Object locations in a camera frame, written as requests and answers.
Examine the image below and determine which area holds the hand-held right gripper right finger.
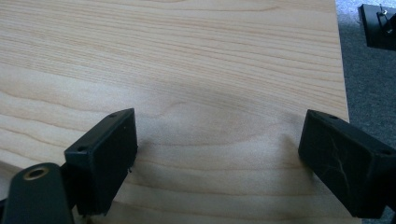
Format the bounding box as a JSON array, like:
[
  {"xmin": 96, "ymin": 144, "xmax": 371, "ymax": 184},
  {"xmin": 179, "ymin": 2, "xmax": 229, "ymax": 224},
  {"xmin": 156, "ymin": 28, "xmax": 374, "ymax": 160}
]
[{"xmin": 297, "ymin": 108, "xmax": 396, "ymax": 219}]

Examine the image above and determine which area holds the black metal stand base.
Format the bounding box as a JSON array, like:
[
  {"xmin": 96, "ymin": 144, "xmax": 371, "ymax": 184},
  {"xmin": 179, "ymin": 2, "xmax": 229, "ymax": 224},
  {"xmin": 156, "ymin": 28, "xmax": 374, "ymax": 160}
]
[{"xmin": 358, "ymin": 3, "xmax": 396, "ymax": 51}]

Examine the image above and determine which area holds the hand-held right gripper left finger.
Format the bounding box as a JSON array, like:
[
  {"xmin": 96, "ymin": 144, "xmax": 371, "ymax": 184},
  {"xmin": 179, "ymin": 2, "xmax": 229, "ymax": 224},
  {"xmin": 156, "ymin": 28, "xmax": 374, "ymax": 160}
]
[{"xmin": 64, "ymin": 107, "xmax": 139, "ymax": 217}]

